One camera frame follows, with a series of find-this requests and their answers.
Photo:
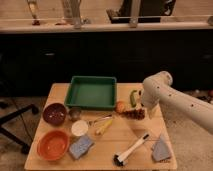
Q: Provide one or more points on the dark red grapes bunch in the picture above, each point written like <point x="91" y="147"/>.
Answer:
<point x="137" y="114"/>

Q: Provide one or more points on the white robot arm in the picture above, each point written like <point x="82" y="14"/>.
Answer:
<point x="157" y="88"/>

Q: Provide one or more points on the small metal cup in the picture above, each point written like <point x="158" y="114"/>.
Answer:
<point x="74" y="113"/>

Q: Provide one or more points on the white round cup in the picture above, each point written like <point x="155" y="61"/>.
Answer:
<point x="79" y="128"/>

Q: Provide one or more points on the green plastic tray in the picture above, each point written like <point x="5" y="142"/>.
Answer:
<point x="92" y="93"/>

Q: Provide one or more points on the orange peach fruit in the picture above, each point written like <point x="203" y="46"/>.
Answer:
<point x="120" y="107"/>

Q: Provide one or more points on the green cucumber toy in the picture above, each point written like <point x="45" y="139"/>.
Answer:
<point x="132" y="98"/>

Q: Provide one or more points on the yellow banana toy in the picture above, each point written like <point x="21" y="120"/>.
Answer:
<point x="104" y="127"/>

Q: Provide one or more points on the metal spoon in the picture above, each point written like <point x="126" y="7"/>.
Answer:
<point x="92" y="122"/>

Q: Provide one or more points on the wooden table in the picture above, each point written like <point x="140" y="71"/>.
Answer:
<point x="110" y="138"/>

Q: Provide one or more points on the dark maroon bowl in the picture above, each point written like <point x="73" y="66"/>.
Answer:
<point x="55" y="114"/>

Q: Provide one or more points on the blue sponge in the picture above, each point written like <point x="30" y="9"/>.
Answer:
<point x="81" y="146"/>

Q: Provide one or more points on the white dish brush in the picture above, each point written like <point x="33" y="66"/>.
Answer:
<point x="119" y="159"/>

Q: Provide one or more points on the orange plastic bowl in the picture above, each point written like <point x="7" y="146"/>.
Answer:
<point x="53" y="145"/>

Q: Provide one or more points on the black office chair base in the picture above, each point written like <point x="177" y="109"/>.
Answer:
<point x="13" y="124"/>

